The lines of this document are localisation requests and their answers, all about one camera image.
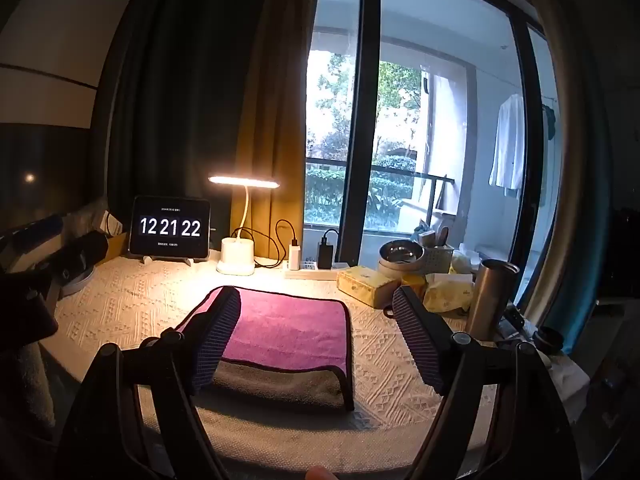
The tablet clock display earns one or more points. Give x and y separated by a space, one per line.
170 228

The yellow soft tissue pack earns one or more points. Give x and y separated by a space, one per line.
448 292

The white USB charger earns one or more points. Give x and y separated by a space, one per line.
294 257

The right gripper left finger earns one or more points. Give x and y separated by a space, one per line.
204 338

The white textured table cloth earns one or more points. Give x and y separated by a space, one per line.
127 301

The stainless steel tumbler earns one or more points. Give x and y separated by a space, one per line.
493 288

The hanging white shirt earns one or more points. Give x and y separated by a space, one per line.
507 169

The cardboard box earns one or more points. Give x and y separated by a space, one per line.
117 246

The yellow tissue box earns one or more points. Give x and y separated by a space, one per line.
368 286

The operator thumb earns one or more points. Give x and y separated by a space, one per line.
319 473

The mustard yellow curtain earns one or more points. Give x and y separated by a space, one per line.
271 142

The black power adapter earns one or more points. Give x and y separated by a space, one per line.
325 256

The white desk lamp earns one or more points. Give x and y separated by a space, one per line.
237 254

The white power strip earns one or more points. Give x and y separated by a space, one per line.
309 271

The pink and grey towel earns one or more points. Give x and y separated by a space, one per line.
289 350

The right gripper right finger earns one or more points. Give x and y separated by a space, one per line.
435 348

